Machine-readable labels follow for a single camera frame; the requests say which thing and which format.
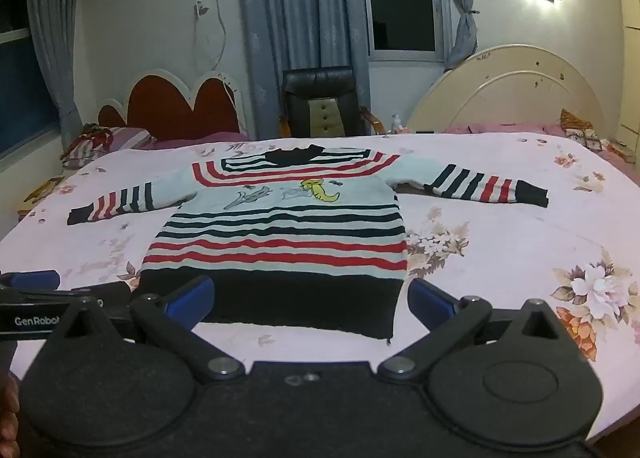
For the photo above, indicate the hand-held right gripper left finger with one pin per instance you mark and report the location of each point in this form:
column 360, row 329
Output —
column 192, row 297

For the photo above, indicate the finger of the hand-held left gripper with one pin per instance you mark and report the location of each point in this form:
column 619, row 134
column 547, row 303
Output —
column 36, row 279
column 114, row 295

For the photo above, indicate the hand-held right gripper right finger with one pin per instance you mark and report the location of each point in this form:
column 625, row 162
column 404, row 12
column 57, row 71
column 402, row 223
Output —
column 431, row 300

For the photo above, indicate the striped knit sweater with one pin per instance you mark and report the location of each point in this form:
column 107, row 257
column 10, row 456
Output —
column 280, row 233

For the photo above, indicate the person's left hand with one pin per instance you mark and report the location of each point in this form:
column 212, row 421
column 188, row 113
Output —
column 9, row 418

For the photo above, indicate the floral pink bed sheet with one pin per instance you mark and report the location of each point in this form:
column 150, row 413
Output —
column 500, row 238

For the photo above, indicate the striped pink pillow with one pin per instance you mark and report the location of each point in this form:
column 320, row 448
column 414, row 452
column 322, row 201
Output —
column 102, row 143

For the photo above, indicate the plain pink pillow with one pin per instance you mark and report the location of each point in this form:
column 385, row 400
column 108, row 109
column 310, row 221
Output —
column 500, row 128

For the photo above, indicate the red heart-shaped headboard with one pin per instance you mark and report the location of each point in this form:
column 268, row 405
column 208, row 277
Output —
column 185, row 106

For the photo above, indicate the large side window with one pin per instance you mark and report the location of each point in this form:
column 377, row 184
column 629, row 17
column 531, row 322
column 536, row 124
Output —
column 22, row 78

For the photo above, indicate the cream round headboard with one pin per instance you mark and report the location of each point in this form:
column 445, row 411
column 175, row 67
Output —
column 505, row 93

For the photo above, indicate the black office chair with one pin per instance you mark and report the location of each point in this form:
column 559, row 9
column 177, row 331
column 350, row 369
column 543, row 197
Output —
column 320, row 103

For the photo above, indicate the orange patterned cloth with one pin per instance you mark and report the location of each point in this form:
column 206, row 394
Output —
column 576, row 121

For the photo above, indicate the narrow grey-blue curtain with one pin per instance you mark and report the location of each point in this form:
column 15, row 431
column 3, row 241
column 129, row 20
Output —
column 52, row 38

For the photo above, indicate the wide grey-blue curtain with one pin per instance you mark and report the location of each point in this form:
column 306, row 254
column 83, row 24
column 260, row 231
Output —
column 300, row 38

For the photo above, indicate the cream wardrobe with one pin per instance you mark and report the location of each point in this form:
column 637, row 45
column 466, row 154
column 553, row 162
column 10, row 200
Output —
column 630, row 48

